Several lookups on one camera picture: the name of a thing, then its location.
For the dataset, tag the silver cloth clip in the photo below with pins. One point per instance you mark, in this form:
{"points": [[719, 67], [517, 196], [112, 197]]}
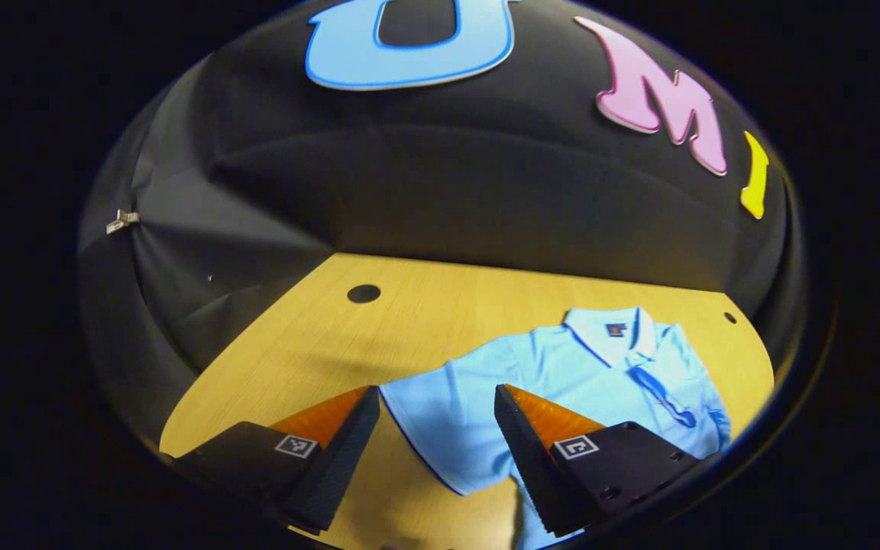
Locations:
{"points": [[123, 221]]}

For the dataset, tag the light blue polo T-shirt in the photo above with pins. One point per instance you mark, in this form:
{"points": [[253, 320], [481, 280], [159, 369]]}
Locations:
{"points": [[562, 367]]}

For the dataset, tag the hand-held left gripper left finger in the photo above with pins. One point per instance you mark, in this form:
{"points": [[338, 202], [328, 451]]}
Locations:
{"points": [[341, 458]]}

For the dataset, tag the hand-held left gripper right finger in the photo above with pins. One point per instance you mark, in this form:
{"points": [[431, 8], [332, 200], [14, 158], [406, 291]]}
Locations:
{"points": [[524, 458]]}

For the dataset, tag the black backdrop cloth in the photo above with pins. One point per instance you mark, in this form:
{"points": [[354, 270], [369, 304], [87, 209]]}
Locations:
{"points": [[448, 191]]}

